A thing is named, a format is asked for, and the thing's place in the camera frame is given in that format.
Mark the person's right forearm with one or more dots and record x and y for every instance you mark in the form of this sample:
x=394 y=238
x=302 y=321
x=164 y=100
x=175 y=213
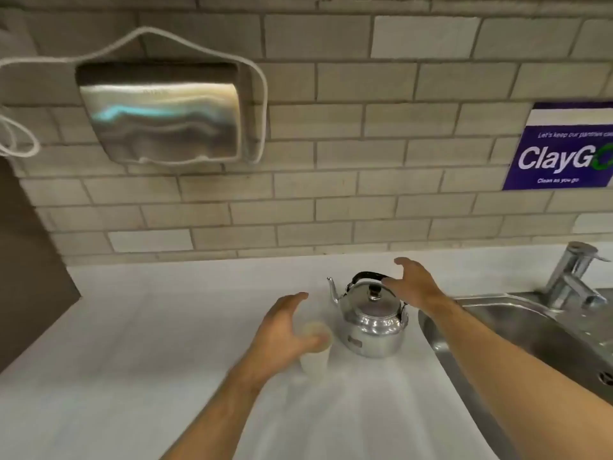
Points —
x=517 y=373

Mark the translucent white plastic cup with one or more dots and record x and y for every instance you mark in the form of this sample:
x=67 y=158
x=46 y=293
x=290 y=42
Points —
x=315 y=361

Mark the person's left hand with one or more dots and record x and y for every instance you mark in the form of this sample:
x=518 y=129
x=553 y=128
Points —
x=275 y=337

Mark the chrome sink faucet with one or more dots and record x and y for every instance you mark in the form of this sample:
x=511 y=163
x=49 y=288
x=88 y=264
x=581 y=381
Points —
x=570 y=275

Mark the person's right hand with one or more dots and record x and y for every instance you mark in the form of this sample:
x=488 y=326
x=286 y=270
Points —
x=419 y=287

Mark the dark cabinet side panel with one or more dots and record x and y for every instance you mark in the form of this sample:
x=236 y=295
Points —
x=28 y=263

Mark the steel paper towel dispenser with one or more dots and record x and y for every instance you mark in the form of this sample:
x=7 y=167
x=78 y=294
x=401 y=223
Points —
x=160 y=114

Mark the person's right thumb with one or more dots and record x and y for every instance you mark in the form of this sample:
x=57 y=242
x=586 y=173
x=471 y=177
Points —
x=392 y=281

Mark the person's left thumb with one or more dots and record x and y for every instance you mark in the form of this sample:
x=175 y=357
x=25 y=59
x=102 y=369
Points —
x=316 y=341

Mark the person's left forearm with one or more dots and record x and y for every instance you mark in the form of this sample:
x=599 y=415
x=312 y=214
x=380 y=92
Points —
x=215 y=411

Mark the purple wall sign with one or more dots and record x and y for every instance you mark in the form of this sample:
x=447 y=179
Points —
x=560 y=148

